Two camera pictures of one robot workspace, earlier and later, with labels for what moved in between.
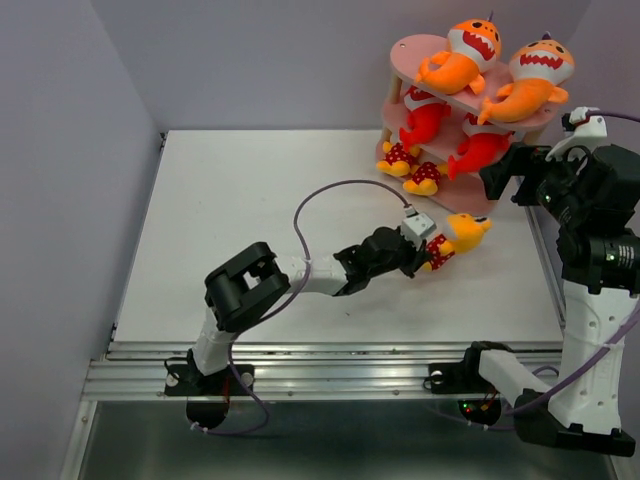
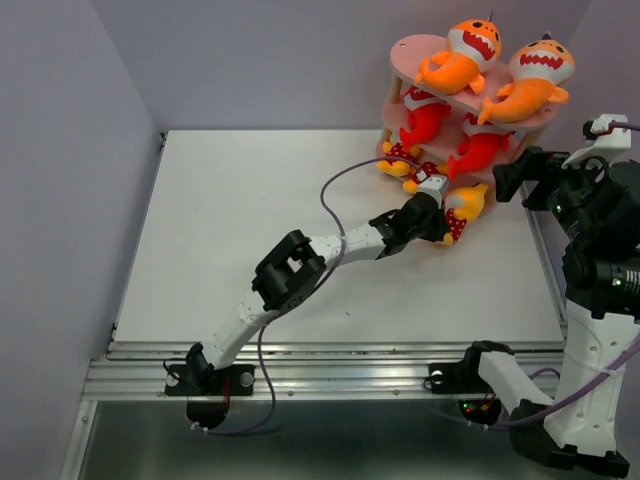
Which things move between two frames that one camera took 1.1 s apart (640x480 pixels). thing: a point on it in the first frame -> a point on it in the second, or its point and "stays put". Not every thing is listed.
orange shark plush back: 538,70 stays put
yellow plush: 465,233 -> 467,201
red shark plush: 426,112 stays put
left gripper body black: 408,256 -> 430,230
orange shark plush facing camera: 474,47 stays put
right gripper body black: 554,185 stays put
